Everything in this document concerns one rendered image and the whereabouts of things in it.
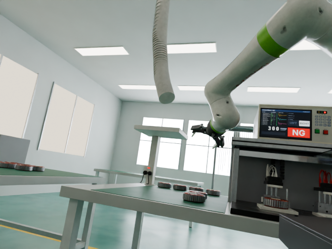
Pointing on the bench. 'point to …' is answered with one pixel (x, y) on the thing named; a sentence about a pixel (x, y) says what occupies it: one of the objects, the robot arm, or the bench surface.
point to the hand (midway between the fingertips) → (203, 140)
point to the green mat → (169, 197)
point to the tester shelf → (280, 145)
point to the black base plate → (249, 208)
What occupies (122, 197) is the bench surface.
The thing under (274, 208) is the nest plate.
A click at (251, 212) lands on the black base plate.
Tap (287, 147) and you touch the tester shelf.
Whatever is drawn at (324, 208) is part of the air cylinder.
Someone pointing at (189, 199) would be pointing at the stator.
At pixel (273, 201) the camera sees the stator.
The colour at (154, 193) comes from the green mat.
